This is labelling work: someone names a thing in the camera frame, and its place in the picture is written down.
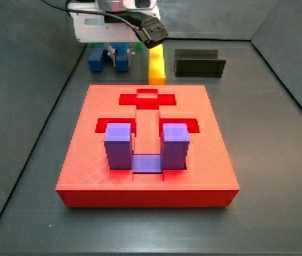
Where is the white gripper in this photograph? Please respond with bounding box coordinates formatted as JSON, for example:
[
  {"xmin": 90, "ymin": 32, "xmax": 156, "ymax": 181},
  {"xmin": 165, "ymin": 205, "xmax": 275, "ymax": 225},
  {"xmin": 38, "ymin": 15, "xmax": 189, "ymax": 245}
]
[{"xmin": 66, "ymin": 0, "xmax": 160, "ymax": 64}]

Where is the blue U-shaped block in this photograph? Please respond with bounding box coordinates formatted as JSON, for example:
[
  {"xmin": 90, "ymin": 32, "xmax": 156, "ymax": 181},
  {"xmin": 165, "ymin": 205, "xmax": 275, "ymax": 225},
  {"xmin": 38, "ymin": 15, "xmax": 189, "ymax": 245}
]
[{"xmin": 88, "ymin": 47, "xmax": 129, "ymax": 72}]

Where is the black angled fixture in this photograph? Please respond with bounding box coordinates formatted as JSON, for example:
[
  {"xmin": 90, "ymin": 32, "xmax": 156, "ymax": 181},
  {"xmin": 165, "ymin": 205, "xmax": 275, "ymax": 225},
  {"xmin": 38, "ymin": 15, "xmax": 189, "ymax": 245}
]
[{"xmin": 173, "ymin": 49, "xmax": 225, "ymax": 78}]

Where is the green stepped block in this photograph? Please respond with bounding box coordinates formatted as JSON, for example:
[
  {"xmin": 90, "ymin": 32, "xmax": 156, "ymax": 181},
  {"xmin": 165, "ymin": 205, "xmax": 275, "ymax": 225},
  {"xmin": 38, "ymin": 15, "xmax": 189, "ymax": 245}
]
[{"xmin": 89, "ymin": 42, "xmax": 144, "ymax": 51}]

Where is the yellow long bar block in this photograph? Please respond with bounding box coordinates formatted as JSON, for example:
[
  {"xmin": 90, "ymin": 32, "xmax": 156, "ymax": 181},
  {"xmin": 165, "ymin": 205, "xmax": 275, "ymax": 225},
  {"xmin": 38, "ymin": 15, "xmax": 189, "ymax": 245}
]
[{"xmin": 148, "ymin": 45, "xmax": 165, "ymax": 85}]

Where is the purple U-shaped block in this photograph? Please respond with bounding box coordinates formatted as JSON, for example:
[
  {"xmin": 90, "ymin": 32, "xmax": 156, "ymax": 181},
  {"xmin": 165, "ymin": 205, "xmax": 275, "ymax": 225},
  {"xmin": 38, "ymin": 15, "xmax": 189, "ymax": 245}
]
[{"xmin": 104, "ymin": 123, "xmax": 189, "ymax": 174}]

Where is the red base block with slots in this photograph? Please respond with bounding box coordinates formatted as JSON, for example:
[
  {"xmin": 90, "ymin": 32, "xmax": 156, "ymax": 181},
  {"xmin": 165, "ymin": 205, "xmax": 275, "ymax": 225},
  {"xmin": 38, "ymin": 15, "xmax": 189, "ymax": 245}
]
[{"xmin": 56, "ymin": 85, "xmax": 239, "ymax": 208}]

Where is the black wrist camera with cable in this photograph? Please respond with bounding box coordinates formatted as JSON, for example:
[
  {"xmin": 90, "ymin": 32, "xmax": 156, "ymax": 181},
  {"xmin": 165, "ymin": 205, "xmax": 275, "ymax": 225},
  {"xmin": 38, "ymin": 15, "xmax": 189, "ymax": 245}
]
[{"xmin": 40, "ymin": 0, "xmax": 168, "ymax": 49}]

